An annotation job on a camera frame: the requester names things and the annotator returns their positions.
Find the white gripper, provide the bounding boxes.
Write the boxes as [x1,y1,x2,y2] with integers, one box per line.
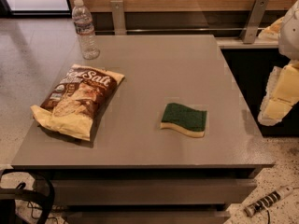
[258,0,299,126]

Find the green and yellow sponge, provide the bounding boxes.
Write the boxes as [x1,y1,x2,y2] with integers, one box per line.
[160,103,207,138]

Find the clear plastic water bottle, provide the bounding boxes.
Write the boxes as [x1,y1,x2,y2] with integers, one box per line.
[72,0,100,60]

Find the white power strip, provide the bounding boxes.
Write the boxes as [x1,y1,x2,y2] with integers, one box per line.
[244,186,293,217]

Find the brown sea salt chip bag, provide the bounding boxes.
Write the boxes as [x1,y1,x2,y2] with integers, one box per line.
[31,64,124,141]

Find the upper grey drawer front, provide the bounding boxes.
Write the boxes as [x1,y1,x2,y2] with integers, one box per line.
[52,179,256,205]

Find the grey drawer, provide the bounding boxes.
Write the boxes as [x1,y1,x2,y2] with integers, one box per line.
[52,179,256,205]
[64,211,230,224]

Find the lower grey drawer front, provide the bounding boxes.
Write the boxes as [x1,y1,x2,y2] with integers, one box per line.
[64,211,230,224]

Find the right metal rail bracket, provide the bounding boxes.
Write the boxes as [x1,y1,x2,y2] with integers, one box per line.
[240,0,269,44]

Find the metal rail bracket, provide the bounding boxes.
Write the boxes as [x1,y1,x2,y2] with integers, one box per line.
[110,0,127,35]
[240,0,269,44]

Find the left metal rail bracket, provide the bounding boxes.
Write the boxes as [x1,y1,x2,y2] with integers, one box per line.
[110,0,127,35]

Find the horizontal metal rail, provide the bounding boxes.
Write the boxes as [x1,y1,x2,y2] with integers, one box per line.
[94,26,299,35]

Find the black cable on floor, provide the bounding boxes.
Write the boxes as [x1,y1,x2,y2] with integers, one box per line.
[26,201,68,224]

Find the black chair frame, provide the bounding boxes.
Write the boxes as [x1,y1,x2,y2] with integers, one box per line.
[0,171,55,224]

